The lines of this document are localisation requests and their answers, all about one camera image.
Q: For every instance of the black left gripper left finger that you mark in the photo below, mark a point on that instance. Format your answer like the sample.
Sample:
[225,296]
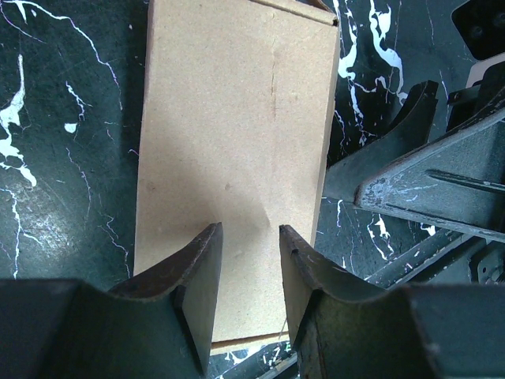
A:
[157,324]

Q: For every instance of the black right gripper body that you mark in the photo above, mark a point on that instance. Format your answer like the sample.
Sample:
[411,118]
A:
[481,26]

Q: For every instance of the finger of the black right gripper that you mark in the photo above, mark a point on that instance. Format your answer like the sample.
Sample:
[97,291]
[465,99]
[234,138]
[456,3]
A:
[456,182]
[409,130]

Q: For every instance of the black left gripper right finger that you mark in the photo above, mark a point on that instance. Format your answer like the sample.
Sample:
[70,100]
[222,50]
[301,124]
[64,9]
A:
[394,331]

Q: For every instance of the brown cardboard box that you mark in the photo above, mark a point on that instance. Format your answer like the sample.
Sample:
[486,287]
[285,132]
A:
[239,98]

